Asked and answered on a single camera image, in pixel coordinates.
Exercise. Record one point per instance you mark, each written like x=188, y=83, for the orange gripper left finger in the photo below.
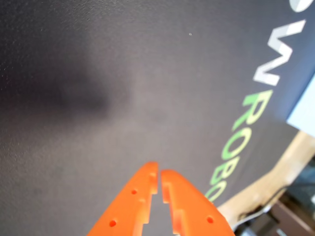
x=130, y=204

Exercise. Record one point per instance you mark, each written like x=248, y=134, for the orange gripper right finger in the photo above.
x=194, y=211

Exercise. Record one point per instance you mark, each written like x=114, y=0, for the dark mat with WOWROBO print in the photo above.
x=98, y=135

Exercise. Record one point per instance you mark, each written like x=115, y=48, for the white open cardboard box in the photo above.
x=305, y=113

